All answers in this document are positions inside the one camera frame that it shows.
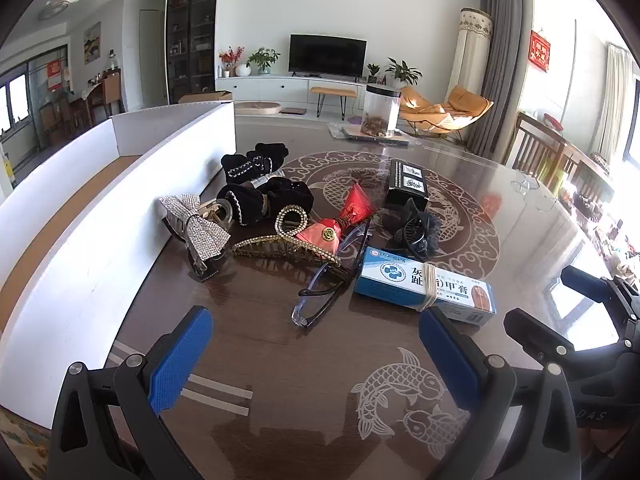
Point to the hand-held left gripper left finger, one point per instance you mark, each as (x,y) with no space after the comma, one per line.
(177,355)

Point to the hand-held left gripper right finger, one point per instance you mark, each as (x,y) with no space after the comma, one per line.
(450,355)

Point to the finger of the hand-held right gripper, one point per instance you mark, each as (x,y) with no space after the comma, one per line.
(537,332)
(585,280)

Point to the blue and white medicine box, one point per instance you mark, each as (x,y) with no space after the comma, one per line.
(395,275)

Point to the silver rhinestone bow hair clip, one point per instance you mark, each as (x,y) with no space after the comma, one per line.
(200,232)

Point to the black flower hair claw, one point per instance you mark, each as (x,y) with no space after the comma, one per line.
(415,232)

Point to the gold rhinestone claw hair clip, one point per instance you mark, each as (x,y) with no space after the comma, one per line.
(260,246)

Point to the blue clear-frame eyeglasses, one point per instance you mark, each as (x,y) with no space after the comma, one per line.
(320,307)

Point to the black cardboard box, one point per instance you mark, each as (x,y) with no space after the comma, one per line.
(405,195)

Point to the red and pink hair bow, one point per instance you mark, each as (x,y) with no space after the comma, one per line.
(357,205)

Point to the black velvet pearl-trim hair bow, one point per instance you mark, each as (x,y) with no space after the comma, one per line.
(290,197)

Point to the black velvet rhinestone bow clip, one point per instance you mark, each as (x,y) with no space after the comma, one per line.
(255,160)

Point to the patterned glass desktop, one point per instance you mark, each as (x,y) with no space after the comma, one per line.
(310,385)

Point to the cluttered side table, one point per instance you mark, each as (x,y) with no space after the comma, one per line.
(595,195)

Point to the clear glass object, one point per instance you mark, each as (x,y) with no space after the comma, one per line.
(532,192)

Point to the wooden dining chair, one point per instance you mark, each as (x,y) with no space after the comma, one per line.
(530,145)

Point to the floral patterned cloth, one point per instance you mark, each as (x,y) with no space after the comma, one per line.
(20,432)

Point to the white sheer curtain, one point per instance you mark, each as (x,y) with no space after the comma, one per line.
(617,100)

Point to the orange lounge chair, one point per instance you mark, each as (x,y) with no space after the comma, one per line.
(417,102)
(467,102)

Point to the grey curtain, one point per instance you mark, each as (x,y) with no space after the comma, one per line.
(500,60)

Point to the covered standing air conditioner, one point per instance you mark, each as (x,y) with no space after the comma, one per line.
(472,50)

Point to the clear cylindrical jar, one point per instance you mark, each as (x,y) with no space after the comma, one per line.
(380,105)

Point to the round floor mat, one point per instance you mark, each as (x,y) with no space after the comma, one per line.
(257,107)

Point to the wooden side cabinet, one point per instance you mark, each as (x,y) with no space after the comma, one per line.
(112,92)

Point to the broad-leaf potted plant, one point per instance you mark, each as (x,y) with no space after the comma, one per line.
(402,70)

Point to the white television cabinet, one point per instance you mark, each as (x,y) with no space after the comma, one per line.
(270,87)

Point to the wooden bench with black legs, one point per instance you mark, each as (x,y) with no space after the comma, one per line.
(332,91)

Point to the white round vase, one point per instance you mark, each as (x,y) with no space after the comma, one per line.
(242,70)

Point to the sliding glass door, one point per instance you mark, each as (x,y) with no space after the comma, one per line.
(30,100)

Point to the small potted plant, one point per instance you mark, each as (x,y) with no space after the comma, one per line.
(373,70)

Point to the glass bottle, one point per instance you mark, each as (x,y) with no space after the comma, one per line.
(113,60)

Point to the red flower bouquet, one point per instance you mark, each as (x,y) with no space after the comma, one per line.
(230,55)

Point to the red door poster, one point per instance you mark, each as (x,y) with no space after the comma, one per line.
(55,75)

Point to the bushy green potted plant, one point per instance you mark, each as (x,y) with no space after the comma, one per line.
(262,60)

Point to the dark glass display cabinet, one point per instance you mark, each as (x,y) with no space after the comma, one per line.
(192,35)

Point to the black flat television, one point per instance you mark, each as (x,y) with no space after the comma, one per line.
(327,55)

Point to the round ceiling light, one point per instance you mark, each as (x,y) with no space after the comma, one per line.
(54,10)

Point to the red wall hanging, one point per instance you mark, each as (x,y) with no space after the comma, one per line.
(540,50)

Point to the framed wall painting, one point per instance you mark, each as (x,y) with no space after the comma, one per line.
(92,42)

